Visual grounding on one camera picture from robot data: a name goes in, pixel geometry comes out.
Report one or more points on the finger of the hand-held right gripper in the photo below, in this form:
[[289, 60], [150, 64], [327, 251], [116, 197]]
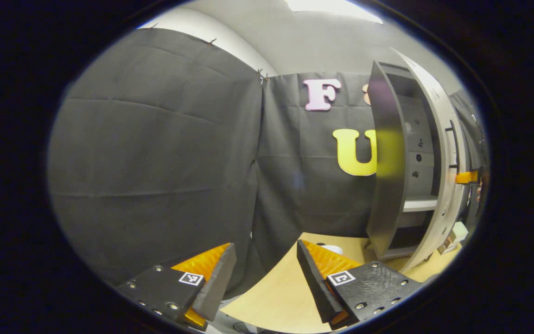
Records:
[[466, 177]]

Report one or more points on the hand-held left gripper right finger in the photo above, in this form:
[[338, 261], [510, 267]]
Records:
[[315, 287]]

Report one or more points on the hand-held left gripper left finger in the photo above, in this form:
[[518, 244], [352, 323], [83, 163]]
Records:
[[216, 287]]

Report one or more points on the white fluffy coaster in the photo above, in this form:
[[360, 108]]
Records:
[[334, 249]]

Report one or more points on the grey cabinet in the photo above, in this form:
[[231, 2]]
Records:
[[385, 195]]

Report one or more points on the brown book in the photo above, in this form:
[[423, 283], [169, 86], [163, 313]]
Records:
[[448, 245]]

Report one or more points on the black backdrop cloth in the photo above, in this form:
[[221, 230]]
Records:
[[155, 162]]

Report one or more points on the ceiling light panel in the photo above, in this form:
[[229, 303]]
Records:
[[332, 7]]

